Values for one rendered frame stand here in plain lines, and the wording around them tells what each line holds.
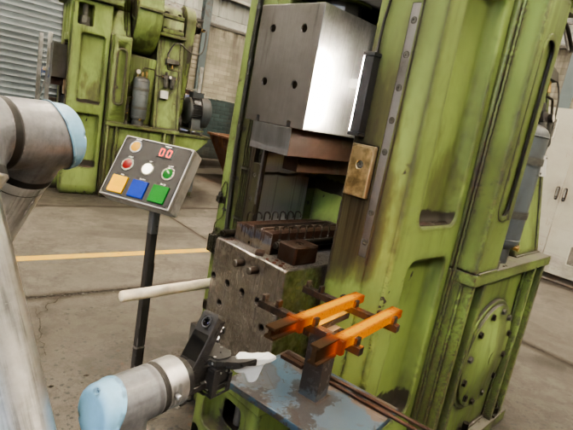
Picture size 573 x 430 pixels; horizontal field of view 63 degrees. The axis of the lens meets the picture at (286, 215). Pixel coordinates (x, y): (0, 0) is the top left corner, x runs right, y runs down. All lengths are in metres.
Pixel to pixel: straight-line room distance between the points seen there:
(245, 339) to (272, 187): 0.63
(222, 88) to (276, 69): 9.08
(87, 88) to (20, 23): 3.22
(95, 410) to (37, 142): 0.43
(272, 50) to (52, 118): 1.02
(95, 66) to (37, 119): 5.56
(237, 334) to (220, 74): 9.26
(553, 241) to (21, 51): 8.50
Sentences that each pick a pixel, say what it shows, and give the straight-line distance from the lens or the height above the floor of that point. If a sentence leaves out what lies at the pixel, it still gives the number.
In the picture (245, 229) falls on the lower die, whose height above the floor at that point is 0.97.
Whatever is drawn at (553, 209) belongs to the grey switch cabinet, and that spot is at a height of 0.88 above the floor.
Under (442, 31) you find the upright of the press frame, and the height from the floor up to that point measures 1.72.
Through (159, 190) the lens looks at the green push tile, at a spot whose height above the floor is 1.02.
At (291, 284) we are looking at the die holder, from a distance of 1.59.
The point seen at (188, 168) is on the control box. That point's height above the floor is 1.12.
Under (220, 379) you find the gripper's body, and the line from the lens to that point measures 0.98.
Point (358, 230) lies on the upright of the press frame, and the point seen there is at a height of 1.07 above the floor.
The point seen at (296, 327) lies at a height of 0.91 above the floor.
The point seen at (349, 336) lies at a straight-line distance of 1.15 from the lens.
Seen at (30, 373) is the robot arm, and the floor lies 0.99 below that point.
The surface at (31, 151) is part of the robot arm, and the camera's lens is 0.84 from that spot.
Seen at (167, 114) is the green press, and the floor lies 1.14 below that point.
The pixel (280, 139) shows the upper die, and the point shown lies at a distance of 1.64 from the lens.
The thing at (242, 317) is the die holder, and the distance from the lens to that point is 1.74.
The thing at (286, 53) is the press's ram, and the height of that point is 1.60.
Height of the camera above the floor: 1.40
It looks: 12 degrees down
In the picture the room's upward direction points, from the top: 10 degrees clockwise
